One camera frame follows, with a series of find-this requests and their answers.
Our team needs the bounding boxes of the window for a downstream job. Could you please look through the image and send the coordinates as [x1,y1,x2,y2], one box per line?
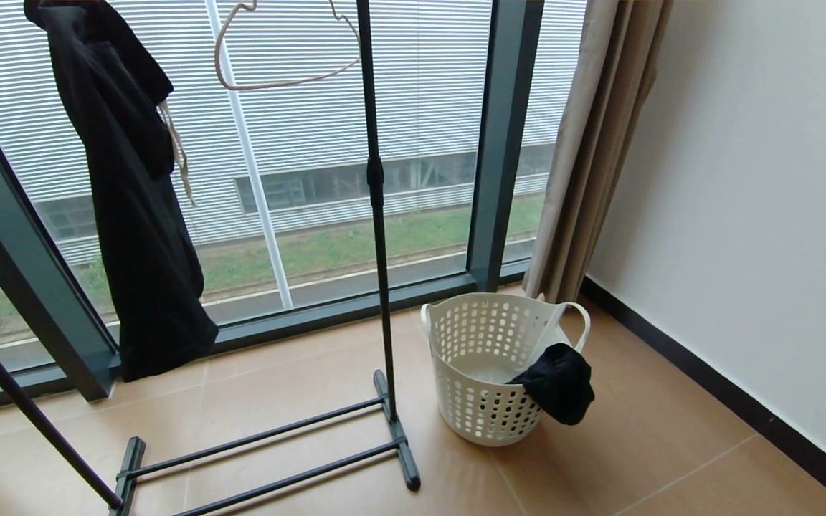
[0,0,589,406]

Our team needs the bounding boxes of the black garment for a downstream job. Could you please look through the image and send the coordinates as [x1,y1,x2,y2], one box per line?
[508,343,595,426]

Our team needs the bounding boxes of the black clothes rack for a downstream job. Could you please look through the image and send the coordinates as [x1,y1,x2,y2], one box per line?
[0,0,422,516]

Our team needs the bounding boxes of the beige curtain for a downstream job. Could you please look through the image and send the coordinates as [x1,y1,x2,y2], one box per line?
[523,0,674,304]

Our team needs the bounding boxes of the black drawstring shorts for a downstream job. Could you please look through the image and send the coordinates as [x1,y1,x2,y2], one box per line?
[24,0,219,382]

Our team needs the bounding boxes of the white laundry basket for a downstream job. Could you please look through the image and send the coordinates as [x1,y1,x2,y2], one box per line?
[420,292,592,447]

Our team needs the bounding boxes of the pink clothes hanger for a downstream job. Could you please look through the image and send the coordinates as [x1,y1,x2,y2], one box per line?
[214,0,362,92]

